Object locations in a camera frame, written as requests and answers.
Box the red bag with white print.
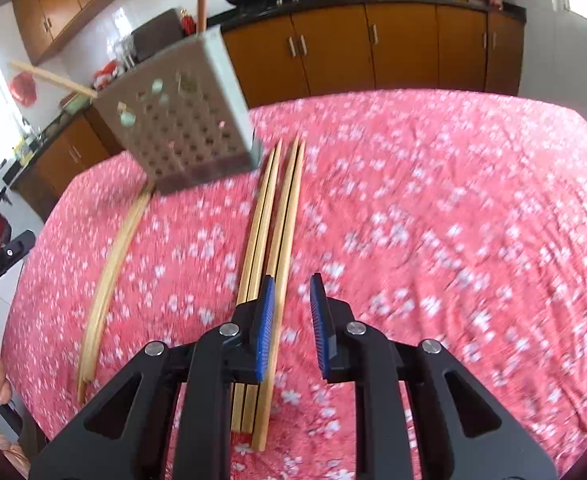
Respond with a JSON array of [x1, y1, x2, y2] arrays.
[[92, 60, 121, 88]]

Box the green plastic basin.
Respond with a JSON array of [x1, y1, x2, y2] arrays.
[[59, 91, 91, 115]]

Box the dark wooden cutting board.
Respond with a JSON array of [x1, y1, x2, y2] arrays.
[[130, 7, 190, 62]]

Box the hanging red plastic bag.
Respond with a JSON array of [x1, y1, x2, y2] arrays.
[[8, 71, 39, 108]]

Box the wooden sink base cabinets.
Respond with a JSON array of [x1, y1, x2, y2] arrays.
[[13, 107, 124, 221]]

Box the metal cup with utensils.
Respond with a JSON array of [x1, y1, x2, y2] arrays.
[[116, 37, 136, 71]]

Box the wooden wall cabinets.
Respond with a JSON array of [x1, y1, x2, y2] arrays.
[[12, 0, 146, 66]]

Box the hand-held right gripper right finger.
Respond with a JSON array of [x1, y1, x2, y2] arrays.
[[309, 272, 559, 480]]

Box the grey perforated utensil holder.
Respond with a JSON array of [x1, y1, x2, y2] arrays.
[[93, 27, 265, 196]]

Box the yellow dish soap bottle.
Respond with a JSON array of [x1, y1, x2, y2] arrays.
[[13, 135, 35, 167]]

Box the red floral tablecloth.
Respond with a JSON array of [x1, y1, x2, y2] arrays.
[[0, 89, 587, 480]]

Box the wooden stove base cabinets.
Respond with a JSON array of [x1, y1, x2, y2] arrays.
[[220, 2, 527, 109]]

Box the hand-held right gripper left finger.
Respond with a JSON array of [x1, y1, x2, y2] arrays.
[[28, 275, 276, 480]]

